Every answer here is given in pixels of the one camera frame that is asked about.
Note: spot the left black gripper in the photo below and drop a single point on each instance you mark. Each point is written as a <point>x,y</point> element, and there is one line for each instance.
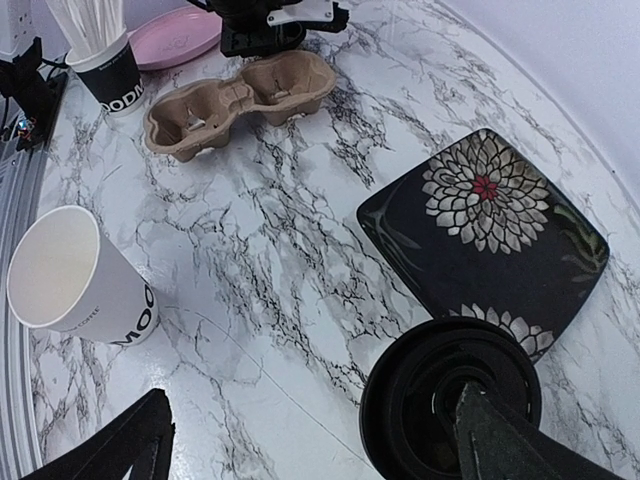
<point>263,41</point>

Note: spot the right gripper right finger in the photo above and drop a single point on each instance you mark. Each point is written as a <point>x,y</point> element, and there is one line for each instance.
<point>494,442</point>

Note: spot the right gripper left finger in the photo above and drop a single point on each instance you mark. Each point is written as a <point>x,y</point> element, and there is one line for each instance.
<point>136,444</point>

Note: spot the black plastic cup lid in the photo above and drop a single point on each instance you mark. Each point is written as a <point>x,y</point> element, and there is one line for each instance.
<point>407,411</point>

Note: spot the brown cardboard cup carrier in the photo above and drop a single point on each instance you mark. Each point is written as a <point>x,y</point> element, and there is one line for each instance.
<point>200,115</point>

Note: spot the pink round plate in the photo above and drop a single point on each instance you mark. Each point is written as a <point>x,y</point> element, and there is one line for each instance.
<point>175,38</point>

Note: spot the black cup holding straws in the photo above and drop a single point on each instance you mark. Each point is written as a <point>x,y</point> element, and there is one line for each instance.
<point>112,76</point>

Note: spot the black floral square plate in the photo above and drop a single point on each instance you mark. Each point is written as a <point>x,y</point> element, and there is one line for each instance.
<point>478,231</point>

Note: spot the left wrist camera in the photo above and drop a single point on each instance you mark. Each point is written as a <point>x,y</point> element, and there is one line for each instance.
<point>318,15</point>

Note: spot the aluminium front rail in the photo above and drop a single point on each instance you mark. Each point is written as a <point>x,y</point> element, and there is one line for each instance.
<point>21,179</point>

